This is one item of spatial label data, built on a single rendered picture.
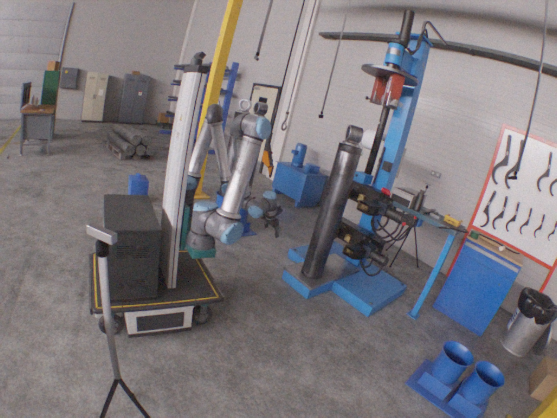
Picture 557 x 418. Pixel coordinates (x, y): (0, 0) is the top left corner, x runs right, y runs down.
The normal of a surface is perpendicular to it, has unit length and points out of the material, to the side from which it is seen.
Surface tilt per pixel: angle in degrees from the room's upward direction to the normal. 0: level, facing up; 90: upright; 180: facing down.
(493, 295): 90
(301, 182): 90
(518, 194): 90
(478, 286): 90
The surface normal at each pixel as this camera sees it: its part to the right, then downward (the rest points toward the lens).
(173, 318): 0.51, 0.39
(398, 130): -0.74, 0.05
